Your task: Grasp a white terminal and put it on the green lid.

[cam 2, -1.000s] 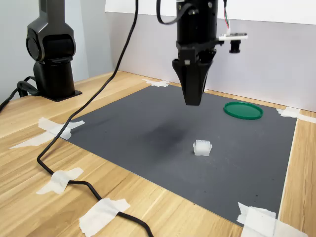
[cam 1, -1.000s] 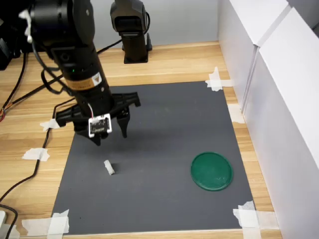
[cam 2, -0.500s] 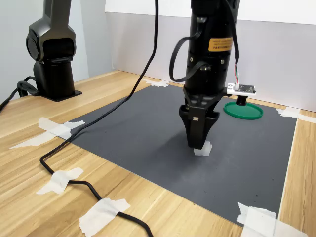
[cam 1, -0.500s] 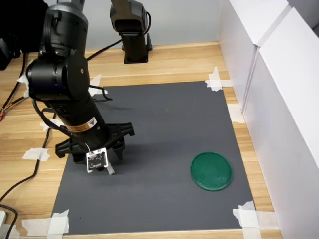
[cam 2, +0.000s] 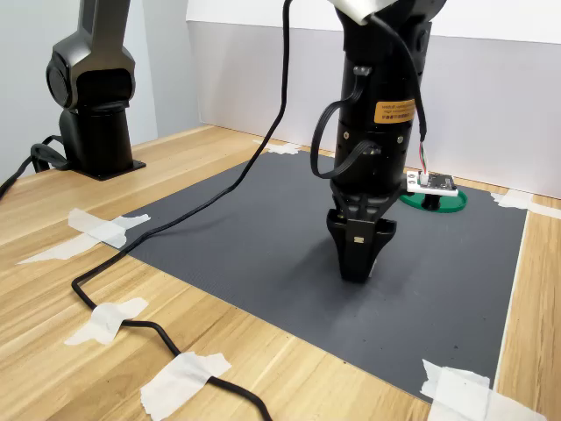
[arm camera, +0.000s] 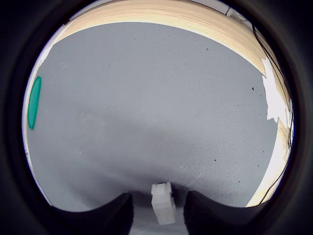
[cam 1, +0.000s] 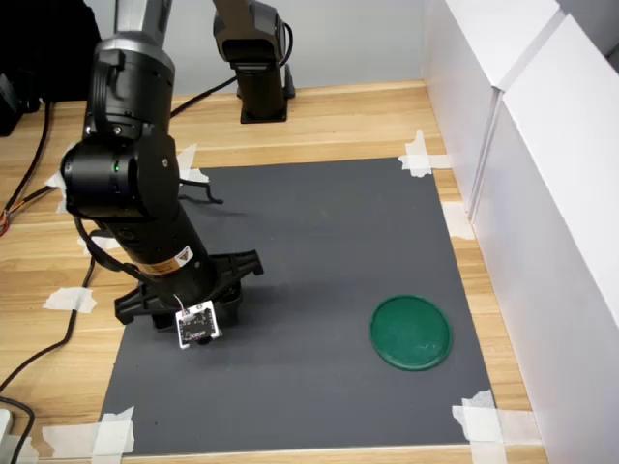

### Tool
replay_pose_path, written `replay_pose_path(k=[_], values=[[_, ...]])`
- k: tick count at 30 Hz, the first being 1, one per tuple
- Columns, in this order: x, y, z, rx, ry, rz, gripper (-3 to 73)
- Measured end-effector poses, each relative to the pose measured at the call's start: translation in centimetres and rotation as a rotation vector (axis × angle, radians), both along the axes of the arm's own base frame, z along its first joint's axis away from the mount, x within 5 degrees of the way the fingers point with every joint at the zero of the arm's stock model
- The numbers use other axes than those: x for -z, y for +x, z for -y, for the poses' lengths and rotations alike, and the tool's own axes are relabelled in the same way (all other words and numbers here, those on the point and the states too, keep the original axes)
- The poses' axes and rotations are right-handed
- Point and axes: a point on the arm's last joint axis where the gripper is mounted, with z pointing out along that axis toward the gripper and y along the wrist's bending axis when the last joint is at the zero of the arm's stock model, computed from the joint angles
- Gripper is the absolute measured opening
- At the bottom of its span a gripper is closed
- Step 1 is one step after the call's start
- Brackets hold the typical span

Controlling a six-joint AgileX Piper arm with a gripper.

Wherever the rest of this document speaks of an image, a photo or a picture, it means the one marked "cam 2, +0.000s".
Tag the round green lid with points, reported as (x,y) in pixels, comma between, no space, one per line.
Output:
(451,204)

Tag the dark grey mat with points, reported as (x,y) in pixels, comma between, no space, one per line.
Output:
(271,245)

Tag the white tape piece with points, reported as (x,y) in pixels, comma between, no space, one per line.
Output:
(513,201)
(282,148)
(105,228)
(107,320)
(61,252)
(179,381)
(464,394)

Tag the white foam partition board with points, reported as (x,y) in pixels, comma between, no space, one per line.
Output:
(482,109)

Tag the pale partition panel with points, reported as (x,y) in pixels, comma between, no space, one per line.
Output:
(26,66)

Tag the white camera box with circuit board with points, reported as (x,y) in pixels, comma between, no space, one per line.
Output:
(434,184)

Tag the white plastic bracket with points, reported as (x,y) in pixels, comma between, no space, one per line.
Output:
(357,9)

